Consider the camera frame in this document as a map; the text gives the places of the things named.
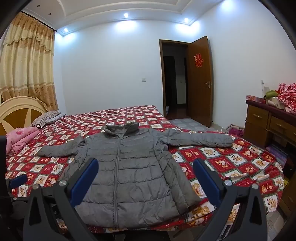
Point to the pink bag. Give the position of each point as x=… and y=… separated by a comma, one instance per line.
x=235, y=131

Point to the brown door frame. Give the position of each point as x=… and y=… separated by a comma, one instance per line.
x=161, y=69

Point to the red checked cloth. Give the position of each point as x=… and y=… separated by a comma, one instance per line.
x=289, y=95

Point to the grey floor mat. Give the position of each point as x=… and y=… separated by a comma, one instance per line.
x=185, y=122

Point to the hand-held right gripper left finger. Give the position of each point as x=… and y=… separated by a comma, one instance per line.
x=84, y=178

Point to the striped pillow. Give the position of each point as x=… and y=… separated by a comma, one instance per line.
x=46, y=118

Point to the red bear print bed sheet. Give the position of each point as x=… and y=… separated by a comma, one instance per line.
x=242, y=162

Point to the grey puffer jacket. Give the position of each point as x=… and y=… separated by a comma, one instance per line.
x=129, y=162

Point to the beige patterned curtain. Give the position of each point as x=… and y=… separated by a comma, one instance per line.
x=27, y=58

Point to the dark curtain rod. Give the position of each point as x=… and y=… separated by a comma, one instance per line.
x=39, y=22

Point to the brown wooden dresser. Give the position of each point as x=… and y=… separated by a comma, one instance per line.
x=256, y=120

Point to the white bin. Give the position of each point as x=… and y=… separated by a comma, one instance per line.
x=167, y=109

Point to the long pink box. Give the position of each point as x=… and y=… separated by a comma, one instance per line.
x=254, y=97

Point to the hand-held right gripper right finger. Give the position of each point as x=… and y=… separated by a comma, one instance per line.
x=205, y=178

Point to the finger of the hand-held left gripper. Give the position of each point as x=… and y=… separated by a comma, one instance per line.
x=17, y=181

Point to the green cloth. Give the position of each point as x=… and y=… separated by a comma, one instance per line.
x=272, y=93

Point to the red paper door decoration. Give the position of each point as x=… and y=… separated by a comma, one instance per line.
x=199, y=60

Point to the brown wooden door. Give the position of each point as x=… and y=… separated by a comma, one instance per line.
x=198, y=97

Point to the ceiling spotlight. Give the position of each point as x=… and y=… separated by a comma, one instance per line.
x=186, y=20
x=126, y=15
x=66, y=30

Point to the cream wooden headboard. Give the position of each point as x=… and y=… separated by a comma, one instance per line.
x=13, y=109

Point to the pink quilt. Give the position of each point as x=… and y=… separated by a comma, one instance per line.
x=18, y=139

